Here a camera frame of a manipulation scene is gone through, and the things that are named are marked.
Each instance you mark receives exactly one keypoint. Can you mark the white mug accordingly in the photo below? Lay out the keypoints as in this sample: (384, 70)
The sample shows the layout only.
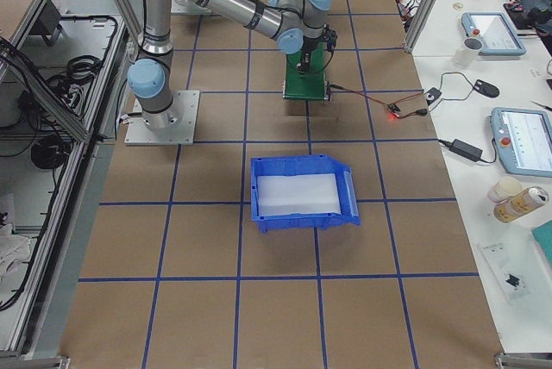
(467, 53)

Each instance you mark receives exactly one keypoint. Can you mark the black computer mouse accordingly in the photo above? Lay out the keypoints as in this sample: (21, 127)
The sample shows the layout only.
(486, 89)

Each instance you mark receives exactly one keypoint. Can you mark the near teach pendant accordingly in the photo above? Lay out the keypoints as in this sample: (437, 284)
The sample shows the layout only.
(523, 139)

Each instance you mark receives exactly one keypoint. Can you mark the yellow drink can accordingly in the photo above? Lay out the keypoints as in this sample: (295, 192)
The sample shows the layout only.
(525, 202)

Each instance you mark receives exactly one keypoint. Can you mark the small controller board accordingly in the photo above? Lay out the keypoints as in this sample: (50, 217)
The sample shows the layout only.
(394, 111)

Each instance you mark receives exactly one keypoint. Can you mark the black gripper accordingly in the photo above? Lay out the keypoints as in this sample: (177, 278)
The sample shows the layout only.
(305, 57)

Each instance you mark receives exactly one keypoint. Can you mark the green conveyor belt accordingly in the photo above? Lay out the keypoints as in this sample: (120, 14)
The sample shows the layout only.
(309, 85)

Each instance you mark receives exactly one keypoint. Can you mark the black power adapter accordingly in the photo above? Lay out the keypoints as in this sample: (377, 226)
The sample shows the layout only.
(465, 150)

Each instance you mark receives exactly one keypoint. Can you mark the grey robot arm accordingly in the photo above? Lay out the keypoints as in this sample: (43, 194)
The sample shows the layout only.
(299, 28)

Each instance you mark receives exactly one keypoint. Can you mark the aluminium frame post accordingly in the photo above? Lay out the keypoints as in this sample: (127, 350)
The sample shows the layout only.
(424, 2)

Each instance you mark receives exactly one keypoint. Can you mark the white foam sheet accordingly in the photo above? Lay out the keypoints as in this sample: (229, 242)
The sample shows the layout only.
(300, 194)

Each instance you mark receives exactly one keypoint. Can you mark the blue plastic bin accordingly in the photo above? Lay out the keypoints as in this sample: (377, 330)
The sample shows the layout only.
(304, 165)

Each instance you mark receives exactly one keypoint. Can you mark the teach pendant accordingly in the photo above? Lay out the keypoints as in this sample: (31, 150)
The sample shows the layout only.
(495, 32)
(523, 139)

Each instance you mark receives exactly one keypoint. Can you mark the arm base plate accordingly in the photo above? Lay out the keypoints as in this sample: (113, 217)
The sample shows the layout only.
(174, 126)
(188, 8)

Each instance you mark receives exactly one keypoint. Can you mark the far teach pendant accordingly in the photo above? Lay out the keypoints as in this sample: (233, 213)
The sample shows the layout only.
(495, 32)

